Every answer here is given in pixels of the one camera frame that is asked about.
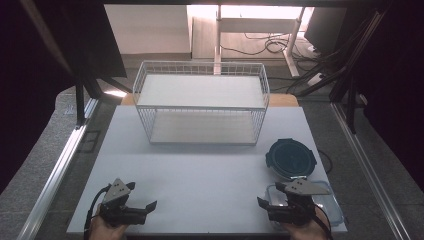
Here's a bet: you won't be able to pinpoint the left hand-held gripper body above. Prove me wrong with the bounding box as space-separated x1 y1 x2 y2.
98 178 148 228

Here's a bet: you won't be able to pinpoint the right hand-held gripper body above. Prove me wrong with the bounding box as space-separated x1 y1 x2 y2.
266 178 333 227

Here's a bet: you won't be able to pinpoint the rectangular clear food container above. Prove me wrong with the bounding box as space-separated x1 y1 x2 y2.
265 180 345 231

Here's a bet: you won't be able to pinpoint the white wire shelf rack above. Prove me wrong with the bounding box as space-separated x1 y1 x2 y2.
132 60 271 147

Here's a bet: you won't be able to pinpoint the person's left hand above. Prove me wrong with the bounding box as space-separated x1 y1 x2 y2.
88 209 130 240

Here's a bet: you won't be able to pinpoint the person's right hand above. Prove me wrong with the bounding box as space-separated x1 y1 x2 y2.
281 207 331 240

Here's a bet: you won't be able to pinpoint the black metal stand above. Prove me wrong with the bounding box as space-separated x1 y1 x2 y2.
286 8 392 135
73 71 134 130

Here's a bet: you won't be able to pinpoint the white power strip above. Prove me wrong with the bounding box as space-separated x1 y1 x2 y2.
306 72 326 87

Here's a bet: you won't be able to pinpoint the black curtain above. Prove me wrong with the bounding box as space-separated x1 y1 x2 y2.
353 0 424 192
0 0 128 195

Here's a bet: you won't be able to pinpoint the white cabinet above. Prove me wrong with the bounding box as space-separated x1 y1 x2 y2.
104 4 193 55

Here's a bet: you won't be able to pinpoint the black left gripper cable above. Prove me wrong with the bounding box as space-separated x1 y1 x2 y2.
83 184 112 240

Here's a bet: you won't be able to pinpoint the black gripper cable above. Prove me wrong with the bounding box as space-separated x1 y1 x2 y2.
83 184 112 240
313 203 334 240

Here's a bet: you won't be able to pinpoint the thin black cable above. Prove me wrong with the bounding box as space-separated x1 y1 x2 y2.
317 148 334 175

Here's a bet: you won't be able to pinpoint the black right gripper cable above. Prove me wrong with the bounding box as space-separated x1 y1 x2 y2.
313 203 334 240

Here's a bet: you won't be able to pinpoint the aluminium rail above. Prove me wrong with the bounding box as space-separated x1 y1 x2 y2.
330 102 413 240
16 98 101 240

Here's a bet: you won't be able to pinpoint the black floor cables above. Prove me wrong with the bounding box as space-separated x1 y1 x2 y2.
221 32 323 64

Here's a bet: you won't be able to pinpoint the white desk frame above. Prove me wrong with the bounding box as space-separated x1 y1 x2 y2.
213 4 306 78

